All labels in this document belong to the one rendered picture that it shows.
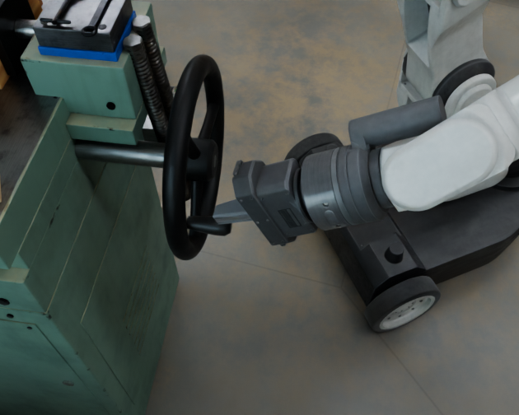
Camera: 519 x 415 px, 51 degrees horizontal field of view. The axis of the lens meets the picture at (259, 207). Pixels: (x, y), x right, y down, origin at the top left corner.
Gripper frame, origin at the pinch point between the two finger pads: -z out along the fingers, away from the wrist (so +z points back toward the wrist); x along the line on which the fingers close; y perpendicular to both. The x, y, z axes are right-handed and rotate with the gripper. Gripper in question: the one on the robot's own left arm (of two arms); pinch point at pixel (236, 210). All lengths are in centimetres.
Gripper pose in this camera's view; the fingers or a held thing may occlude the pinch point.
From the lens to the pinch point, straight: 67.4
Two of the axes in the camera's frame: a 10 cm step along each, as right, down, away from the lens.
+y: -1.9, 7.4, -6.5
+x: -4.7, -6.5, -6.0
